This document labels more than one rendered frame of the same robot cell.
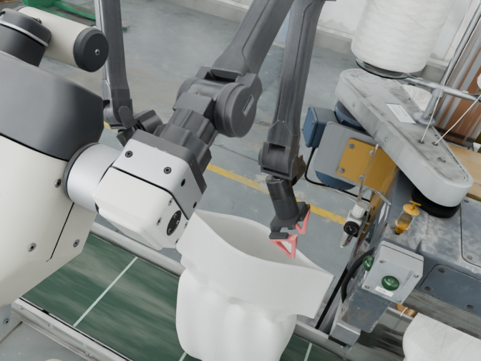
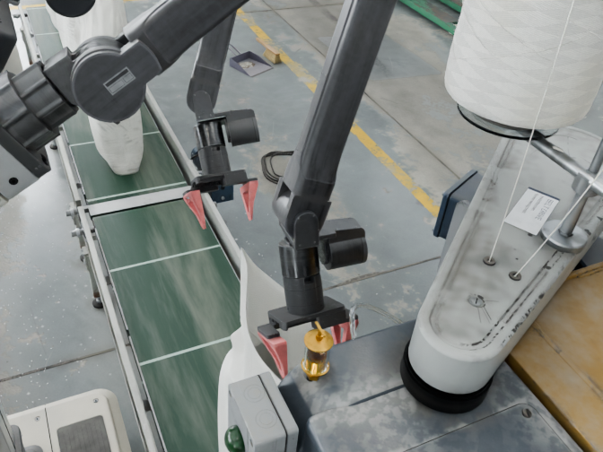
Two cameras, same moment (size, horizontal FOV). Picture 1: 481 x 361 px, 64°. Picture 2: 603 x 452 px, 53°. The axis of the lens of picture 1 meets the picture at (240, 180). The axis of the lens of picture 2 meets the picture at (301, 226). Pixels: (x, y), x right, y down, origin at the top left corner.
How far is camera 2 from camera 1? 0.60 m
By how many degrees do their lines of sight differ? 34
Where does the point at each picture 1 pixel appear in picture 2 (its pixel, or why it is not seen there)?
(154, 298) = not seen: hidden behind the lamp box
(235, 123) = (83, 96)
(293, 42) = (337, 32)
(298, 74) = (329, 82)
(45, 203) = not seen: outside the picture
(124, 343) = (170, 416)
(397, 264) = (239, 409)
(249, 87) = (119, 56)
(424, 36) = (523, 56)
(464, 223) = (458, 436)
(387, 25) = (466, 26)
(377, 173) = not seen: hidden behind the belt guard
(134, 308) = (212, 385)
